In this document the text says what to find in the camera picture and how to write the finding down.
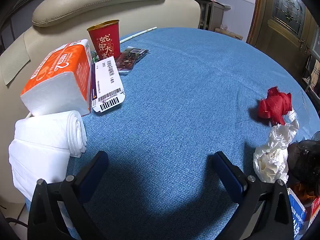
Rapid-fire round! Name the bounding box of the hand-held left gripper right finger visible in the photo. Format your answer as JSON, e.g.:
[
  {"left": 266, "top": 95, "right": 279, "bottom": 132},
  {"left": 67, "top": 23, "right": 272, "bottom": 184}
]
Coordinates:
[{"left": 212, "top": 151, "right": 294, "bottom": 240}]

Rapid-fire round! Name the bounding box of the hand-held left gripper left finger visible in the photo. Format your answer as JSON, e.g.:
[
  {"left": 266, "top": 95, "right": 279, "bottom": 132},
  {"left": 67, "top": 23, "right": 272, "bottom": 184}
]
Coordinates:
[{"left": 27, "top": 151, "right": 109, "bottom": 240}]

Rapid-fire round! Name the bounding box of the large white tissue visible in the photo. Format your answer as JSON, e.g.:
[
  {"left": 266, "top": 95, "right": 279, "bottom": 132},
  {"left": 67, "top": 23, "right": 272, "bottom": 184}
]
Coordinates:
[{"left": 253, "top": 119, "right": 300, "bottom": 183}]

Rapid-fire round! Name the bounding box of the rolled white towel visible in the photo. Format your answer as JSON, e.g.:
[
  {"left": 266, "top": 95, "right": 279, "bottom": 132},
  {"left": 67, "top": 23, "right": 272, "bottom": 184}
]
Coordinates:
[{"left": 9, "top": 110, "right": 87, "bottom": 202}]

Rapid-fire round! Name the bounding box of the orange foil wrapper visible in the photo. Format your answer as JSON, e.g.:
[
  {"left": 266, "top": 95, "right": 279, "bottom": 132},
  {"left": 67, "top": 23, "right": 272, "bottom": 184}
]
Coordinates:
[{"left": 290, "top": 181, "right": 318, "bottom": 203}]

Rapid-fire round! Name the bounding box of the black plastic bag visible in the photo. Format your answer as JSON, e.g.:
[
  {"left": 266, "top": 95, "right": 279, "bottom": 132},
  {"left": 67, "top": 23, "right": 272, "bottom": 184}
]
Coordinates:
[{"left": 287, "top": 133, "right": 320, "bottom": 183}]

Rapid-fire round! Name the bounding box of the blue and white box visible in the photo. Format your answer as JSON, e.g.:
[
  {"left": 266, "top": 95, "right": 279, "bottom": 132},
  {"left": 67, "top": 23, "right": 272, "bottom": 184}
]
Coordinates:
[{"left": 287, "top": 194, "right": 307, "bottom": 240}]

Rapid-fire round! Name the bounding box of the red crumpled plastic bag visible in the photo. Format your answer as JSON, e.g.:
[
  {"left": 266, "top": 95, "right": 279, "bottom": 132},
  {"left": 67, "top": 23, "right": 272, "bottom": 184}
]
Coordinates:
[{"left": 257, "top": 86, "right": 293, "bottom": 126}]

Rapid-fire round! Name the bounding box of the blue tablecloth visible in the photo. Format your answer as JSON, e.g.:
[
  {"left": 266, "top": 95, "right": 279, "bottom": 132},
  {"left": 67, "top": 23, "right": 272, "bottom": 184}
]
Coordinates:
[{"left": 25, "top": 27, "right": 320, "bottom": 240}]

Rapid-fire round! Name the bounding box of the clear plastic wrapper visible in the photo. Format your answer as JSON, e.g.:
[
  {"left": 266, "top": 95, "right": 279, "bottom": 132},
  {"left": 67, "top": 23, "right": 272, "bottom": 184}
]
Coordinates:
[{"left": 286, "top": 110, "right": 298, "bottom": 123}]

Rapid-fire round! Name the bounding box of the white barcode medicine box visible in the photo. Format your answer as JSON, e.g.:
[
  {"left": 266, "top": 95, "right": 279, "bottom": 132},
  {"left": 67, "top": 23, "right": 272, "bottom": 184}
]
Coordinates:
[{"left": 90, "top": 56, "right": 125, "bottom": 113}]

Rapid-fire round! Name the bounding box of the red box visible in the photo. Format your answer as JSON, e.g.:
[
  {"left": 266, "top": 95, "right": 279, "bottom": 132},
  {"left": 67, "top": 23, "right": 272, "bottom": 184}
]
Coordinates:
[{"left": 306, "top": 196, "right": 320, "bottom": 228}]

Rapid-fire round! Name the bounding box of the orange tissue pack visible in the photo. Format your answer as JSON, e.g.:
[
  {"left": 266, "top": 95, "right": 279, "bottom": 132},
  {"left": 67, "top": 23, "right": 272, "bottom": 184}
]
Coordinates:
[{"left": 20, "top": 39, "right": 93, "bottom": 117}]

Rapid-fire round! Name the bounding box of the dark red snack packet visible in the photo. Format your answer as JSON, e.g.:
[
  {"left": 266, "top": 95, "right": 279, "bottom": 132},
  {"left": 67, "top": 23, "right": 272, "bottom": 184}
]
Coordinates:
[{"left": 115, "top": 46, "right": 150, "bottom": 74}]

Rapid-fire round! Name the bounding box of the red paper cup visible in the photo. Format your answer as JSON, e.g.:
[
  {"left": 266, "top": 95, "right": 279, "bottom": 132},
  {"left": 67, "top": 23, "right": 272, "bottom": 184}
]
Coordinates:
[{"left": 87, "top": 19, "right": 122, "bottom": 60}]

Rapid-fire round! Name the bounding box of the white plastic stick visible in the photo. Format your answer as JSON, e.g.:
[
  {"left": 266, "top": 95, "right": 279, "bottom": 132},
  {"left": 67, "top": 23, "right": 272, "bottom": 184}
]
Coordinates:
[{"left": 119, "top": 26, "right": 157, "bottom": 43}]

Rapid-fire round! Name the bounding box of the wooden double door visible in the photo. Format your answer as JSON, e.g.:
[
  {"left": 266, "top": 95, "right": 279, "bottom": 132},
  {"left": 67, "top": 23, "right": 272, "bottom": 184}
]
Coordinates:
[{"left": 246, "top": 0, "right": 320, "bottom": 55}]

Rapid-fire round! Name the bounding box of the wooden slatted cabinet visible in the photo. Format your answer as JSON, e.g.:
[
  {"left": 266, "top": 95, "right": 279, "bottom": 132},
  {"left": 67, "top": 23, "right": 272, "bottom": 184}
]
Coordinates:
[{"left": 199, "top": 0, "right": 225, "bottom": 32}]

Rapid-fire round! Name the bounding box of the beige leather sofa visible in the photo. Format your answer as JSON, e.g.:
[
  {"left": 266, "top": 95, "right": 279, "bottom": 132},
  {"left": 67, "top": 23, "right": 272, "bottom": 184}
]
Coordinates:
[{"left": 0, "top": 0, "right": 202, "bottom": 205}]

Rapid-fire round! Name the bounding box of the black cable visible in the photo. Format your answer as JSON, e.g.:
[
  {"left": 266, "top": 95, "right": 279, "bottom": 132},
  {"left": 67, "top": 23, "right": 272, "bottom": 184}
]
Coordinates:
[{"left": 5, "top": 217, "right": 28, "bottom": 227}]

